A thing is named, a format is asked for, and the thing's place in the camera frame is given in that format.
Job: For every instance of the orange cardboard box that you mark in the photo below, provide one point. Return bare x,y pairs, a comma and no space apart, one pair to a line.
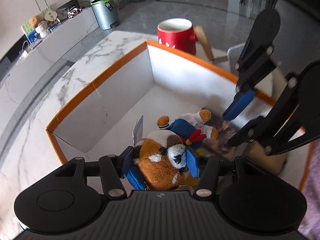
148,82

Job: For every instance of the photo card box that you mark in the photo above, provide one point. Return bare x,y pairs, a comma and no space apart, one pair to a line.
218,132

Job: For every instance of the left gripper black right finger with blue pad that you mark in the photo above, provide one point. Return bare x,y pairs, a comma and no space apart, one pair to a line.
206,168

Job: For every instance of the red panda plush toy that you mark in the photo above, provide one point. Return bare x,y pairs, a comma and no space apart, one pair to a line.
160,159

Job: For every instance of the grey pedal trash bin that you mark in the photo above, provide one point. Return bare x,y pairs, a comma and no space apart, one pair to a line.
105,13

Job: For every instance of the gold patterned gift box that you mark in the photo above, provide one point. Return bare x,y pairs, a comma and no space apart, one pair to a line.
274,163

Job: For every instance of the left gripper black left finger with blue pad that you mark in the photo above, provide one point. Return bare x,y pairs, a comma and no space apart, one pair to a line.
113,168

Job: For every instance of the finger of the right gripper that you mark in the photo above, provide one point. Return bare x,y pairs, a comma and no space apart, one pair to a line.
240,102
257,129

